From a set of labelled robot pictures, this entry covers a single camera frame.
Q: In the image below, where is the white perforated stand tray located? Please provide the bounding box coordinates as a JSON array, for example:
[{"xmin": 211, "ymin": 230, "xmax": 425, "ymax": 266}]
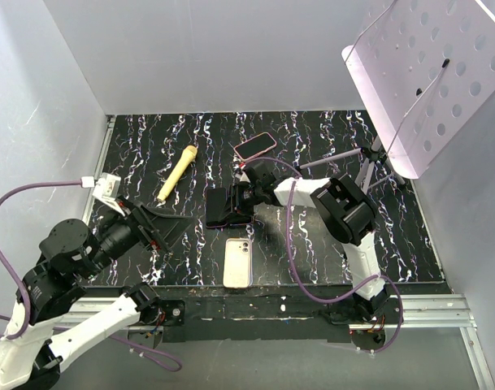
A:
[{"xmin": 341, "ymin": 1, "xmax": 495, "ymax": 179}]

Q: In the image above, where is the white music stand tripod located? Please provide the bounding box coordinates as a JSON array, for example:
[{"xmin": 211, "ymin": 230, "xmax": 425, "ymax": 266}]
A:
[{"xmin": 297, "ymin": 136, "xmax": 406, "ymax": 193}]

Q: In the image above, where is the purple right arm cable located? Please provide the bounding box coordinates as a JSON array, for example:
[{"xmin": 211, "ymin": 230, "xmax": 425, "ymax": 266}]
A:
[{"xmin": 246, "ymin": 158, "xmax": 405, "ymax": 354}]

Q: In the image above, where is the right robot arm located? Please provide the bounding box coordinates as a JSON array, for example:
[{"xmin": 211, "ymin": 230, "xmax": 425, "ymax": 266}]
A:
[{"xmin": 206, "ymin": 158, "xmax": 389, "ymax": 323}]

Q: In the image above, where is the cream phone case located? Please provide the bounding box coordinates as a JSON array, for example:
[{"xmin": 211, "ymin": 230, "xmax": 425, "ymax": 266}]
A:
[{"xmin": 223, "ymin": 238, "xmax": 250, "ymax": 288}]

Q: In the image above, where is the cream toy microphone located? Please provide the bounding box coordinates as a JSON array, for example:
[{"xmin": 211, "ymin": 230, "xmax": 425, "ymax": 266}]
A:
[{"xmin": 157, "ymin": 145, "xmax": 198, "ymax": 202}]

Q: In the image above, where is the purple phone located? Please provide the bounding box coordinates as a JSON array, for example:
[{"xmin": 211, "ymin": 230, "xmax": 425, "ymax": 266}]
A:
[{"xmin": 205, "ymin": 187, "xmax": 230, "ymax": 228}]

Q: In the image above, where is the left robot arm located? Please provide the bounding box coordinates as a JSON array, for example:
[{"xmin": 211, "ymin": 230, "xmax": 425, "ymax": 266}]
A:
[{"xmin": 0, "ymin": 197, "xmax": 193, "ymax": 389}]

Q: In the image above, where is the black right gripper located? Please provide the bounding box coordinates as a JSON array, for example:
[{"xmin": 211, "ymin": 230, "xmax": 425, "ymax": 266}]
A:
[{"xmin": 218, "ymin": 183, "xmax": 263, "ymax": 224}]

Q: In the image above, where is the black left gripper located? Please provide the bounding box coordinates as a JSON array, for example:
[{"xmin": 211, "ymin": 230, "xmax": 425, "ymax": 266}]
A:
[{"xmin": 79, "ymin": 193, "xmax": 196, "ymax": 279}]

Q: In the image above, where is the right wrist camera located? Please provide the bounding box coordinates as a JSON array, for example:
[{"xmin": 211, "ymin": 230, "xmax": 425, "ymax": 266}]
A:
[{"xmin": 235, "ymin": 162, "xmax": 250, "ymax": 183}]

